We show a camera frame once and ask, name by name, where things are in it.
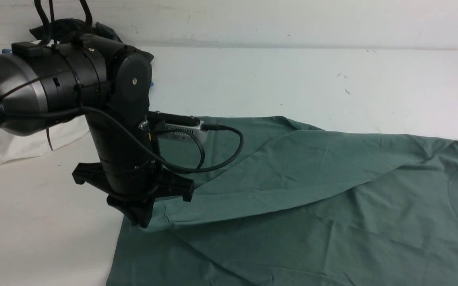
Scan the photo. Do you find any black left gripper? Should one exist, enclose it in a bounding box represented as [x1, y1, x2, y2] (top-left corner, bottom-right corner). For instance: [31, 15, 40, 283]
[72, 159, 193, 228]

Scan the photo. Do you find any green long-sleeved shirt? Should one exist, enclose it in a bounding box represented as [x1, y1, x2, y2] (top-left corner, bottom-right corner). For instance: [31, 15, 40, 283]
[106, 116, 458, 286]

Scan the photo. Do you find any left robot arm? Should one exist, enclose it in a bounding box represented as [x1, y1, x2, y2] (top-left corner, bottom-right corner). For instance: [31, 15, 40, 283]
[0, 34, 201, 228]

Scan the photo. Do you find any white shirt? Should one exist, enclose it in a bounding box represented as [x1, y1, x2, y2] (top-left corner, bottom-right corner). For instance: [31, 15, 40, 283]
[0, 116, 89, 165]

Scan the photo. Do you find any dark grey shirt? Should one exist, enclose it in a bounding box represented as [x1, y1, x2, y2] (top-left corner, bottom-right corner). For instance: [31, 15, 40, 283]
[29, 18, 122, 43]

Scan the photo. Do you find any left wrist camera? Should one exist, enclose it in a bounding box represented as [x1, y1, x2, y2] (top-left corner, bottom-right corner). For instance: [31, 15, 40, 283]
[146, 112, 208, 144]

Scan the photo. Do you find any black left camera cable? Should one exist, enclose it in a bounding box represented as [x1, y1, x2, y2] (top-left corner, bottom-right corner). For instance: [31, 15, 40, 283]
[149, 124, 245, 174]

